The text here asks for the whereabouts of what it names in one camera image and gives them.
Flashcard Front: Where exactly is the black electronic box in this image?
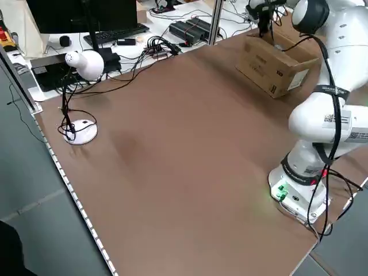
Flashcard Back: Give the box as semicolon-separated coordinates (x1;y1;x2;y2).
30;53;75;93

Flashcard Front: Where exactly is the black lamp cable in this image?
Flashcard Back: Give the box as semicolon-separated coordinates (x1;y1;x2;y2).
57;43;153;144

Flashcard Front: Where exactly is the brown cardboard box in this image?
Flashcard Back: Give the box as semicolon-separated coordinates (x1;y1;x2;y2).
235;28;320;99

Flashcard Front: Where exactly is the black dock box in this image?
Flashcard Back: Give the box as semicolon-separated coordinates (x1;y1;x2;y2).
99;47;121;72

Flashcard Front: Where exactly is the aluminium frame rail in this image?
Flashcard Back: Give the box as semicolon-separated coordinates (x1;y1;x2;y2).
0;43;44;116

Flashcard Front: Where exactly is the black tripod stand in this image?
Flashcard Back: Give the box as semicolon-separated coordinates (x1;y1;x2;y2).
149;0;185;14

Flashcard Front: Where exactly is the black keyboard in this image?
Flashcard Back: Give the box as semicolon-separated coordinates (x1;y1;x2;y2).
83;23;150;45

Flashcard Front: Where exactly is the white desk lamp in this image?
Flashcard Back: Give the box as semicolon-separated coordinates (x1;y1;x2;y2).
58;50;105;145

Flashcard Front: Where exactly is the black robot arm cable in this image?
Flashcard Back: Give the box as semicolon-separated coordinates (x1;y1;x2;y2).
270;17;343;228

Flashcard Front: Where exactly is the aluminium frame post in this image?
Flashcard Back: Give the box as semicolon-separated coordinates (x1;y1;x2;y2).
205;0;224;47

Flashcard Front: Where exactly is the black bulky object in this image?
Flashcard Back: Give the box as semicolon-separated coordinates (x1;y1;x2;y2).
0;220;38;276

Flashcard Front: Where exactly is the red emergency stop button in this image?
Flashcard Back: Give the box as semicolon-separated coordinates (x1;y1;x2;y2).
0;27;15;48

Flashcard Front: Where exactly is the black computer monitor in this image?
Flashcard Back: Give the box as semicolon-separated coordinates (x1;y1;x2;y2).
25;0;139;55

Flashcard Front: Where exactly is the small cardboard carton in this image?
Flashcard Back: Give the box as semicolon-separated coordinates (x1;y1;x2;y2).
136;1;148;25

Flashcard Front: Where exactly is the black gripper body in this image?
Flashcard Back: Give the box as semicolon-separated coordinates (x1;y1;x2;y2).
256;2;275;26

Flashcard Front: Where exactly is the electronics board with wires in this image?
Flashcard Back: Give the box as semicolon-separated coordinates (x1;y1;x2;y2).
143;36;183;60

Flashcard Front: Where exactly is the black finned power supply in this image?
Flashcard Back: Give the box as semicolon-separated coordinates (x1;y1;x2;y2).
185;17;208;41
168;20;193;46

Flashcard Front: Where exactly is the black base cable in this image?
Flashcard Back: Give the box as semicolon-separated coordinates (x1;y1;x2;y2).
309;168;365;239

